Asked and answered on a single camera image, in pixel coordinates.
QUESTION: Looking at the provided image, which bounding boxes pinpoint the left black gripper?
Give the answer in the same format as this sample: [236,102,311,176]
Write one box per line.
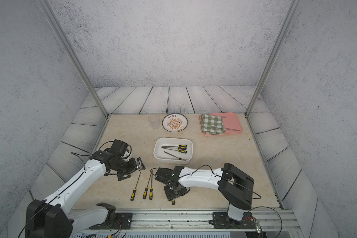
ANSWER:
[112,156,147,180]

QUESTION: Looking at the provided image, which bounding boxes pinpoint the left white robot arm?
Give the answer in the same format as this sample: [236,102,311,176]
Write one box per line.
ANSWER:
[22,150,145,238]

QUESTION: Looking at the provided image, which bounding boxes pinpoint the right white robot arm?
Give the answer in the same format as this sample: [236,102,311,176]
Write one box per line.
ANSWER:
[153,163,254,222]

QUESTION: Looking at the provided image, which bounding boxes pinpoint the white rectangular storage box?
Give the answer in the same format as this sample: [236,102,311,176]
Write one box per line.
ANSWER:
[153,137,193,165]

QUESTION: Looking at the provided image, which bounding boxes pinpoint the round orange patterned plate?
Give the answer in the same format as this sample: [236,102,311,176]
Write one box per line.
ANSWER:
[162,113,188,132]

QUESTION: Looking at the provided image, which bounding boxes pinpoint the clear plastic cup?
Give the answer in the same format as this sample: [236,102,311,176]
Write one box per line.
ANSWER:
[148,115,160,130]

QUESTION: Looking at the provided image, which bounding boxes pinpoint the green checkered cloth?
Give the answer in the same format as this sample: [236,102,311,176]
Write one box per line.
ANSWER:
[200,114,226,135]

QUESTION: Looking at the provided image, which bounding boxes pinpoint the pink plastic tray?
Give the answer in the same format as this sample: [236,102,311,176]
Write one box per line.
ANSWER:
[199,113,243,136]

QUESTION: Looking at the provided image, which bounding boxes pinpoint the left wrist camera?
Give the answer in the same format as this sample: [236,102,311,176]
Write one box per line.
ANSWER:
[108,139,131,158]

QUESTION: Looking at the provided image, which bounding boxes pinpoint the aluminium front rail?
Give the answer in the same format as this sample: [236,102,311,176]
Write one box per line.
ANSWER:
[65,208,303,238]

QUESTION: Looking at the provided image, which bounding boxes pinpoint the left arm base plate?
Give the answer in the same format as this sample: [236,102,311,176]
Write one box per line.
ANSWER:
[89,212,133,231]

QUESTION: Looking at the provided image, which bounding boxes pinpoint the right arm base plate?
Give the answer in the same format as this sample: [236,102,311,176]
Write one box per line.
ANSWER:
[209,212,257,229]

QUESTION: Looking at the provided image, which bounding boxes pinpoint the right aluminium frame post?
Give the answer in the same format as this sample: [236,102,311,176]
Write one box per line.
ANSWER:
[245,0,300,118]

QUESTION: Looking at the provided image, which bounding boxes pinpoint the aluminium frame post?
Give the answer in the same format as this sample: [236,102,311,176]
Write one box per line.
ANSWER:
[245,0,300,118]
[36,0,109,119]

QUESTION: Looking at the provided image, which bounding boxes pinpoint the left aluminium frame post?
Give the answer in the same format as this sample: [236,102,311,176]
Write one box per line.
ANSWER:
[36,0,109,119]

